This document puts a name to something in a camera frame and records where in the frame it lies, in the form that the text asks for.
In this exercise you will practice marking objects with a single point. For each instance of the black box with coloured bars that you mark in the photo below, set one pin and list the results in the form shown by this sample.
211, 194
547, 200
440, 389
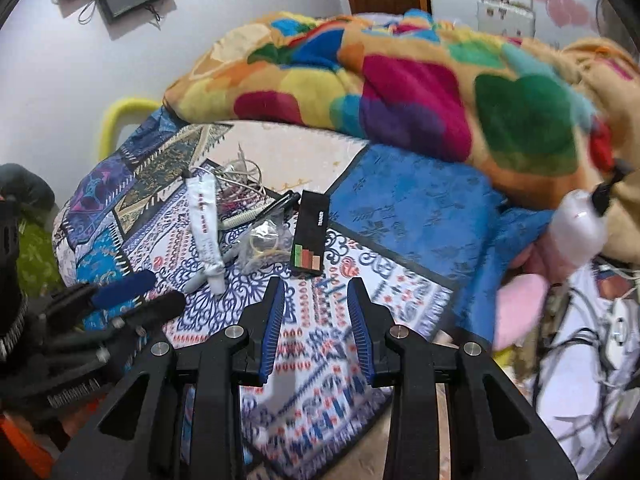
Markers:
310, 235

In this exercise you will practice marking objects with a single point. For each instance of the green cloth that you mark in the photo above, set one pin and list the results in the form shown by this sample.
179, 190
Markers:
37, 260

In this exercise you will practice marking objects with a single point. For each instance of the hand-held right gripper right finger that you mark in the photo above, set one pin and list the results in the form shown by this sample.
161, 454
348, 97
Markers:
361, 330

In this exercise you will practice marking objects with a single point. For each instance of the pink cloth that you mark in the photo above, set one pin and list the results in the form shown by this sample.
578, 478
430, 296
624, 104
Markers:
517, 310

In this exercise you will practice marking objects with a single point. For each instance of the grey cloth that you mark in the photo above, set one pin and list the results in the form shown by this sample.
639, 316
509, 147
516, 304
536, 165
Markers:
25, 185

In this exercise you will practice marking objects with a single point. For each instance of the white squeeze tube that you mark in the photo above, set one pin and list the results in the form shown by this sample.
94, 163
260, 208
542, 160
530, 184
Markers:
206, 220

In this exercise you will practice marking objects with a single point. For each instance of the colourful heart fleece blanket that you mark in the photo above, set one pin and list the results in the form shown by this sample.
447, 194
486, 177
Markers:
410, 90

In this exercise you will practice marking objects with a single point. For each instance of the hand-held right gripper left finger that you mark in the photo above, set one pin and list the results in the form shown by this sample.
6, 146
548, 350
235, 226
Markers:
272, 330

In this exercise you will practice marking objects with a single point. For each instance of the blue patchwork printed bedsheet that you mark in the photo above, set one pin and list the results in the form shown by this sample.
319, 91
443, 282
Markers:
400, 210

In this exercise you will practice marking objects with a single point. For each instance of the white bottle with black cap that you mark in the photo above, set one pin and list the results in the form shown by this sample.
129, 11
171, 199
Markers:
580, 232

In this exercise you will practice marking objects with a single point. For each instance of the black pen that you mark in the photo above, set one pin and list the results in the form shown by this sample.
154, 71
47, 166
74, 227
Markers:
284, 203

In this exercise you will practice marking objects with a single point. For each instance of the white wall box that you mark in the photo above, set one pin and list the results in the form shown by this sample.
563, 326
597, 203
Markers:
505, 12

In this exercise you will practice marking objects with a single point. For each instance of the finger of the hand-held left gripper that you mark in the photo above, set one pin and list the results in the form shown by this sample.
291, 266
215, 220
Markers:
125, 286
155, 307

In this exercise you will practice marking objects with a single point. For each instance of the clear bag with rubber bands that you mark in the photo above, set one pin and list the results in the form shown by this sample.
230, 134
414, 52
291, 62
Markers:
262, 245

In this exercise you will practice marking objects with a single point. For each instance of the yellow padded bed rail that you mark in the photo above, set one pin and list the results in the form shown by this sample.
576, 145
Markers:
117, 110

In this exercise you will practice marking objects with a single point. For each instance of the beige fleece blanket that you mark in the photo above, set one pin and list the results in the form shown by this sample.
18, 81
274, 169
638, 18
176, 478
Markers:
620, 110

